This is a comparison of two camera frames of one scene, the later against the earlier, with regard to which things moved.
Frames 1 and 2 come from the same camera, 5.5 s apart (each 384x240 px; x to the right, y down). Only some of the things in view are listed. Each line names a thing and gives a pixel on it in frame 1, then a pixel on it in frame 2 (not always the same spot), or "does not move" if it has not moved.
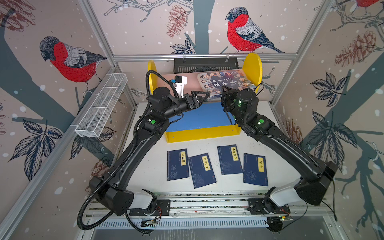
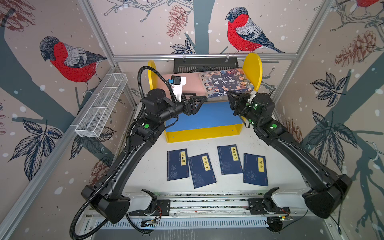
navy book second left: [201, 170] does not move
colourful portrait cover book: [213, 82] does not move
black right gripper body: [229, 102] → [240, 104]
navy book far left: [177, 165] does not move
